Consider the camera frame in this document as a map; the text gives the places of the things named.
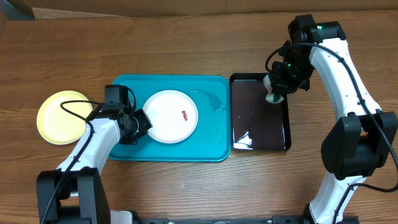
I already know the black water tray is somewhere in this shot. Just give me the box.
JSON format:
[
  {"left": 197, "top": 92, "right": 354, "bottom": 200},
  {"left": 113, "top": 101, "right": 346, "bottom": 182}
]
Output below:
[{"left": 229, "top": 73, "right": 292, "bottom": 151}]

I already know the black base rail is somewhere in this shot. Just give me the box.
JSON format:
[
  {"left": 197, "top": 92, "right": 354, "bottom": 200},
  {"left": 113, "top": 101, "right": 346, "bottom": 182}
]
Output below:
[{"left": 130, "top": 214, "right": 360, "bottom": 224}]

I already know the yellow-green plate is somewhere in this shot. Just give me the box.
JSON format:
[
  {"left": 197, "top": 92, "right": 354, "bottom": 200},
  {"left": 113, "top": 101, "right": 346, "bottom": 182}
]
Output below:
[{"left": 37, "top": 90, "right": 87, "bottom": 145}]

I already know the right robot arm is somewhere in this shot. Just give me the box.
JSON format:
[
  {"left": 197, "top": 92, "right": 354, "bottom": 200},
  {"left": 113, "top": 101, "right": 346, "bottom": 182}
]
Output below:
[{"left": 263, "top": 14, "right": 397, "bottom": 224}]

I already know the teal plastic tray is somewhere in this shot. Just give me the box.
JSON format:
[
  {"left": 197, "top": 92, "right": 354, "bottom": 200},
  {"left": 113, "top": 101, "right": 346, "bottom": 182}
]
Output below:
[{"left": 109, "top": 75, "right": 231, "bottom": 162}]

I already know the white pink plate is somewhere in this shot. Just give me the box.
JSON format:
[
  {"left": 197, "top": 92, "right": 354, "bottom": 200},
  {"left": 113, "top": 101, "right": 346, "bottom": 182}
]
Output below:
[{"left": 143, "top": 90, "right": 199, "bottom": 144}]

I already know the green and yellow sponge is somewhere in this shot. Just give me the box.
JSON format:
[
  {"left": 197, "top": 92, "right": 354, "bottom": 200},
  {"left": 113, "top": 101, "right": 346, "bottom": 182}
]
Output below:
[{"left": 263, "top": 75, "right": 284, "bottom": 104}]

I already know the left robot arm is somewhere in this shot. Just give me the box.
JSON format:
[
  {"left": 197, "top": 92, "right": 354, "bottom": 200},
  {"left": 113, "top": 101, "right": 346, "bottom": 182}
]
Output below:
[{"left": 36, "top": 85, "right": 152, "bottom": 223}]

